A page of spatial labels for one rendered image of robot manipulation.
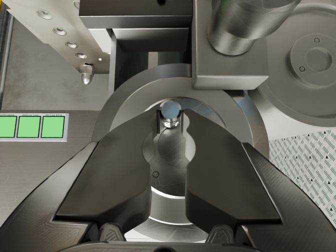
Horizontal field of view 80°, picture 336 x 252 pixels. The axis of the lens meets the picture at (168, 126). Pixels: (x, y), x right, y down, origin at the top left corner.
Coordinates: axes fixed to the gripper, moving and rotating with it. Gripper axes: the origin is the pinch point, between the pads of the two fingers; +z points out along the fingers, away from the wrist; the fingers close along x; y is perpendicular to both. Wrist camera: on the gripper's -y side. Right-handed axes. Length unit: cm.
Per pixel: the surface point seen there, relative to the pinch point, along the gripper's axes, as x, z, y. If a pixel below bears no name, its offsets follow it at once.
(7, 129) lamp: -41, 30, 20
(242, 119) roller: 5.6, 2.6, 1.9
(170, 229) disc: 0.0, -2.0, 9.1
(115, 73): -5.1, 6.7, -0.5
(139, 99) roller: -2.5, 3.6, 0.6
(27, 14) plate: -23.5, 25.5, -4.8
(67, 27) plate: -18.9, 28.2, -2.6
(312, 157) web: 18.3, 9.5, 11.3
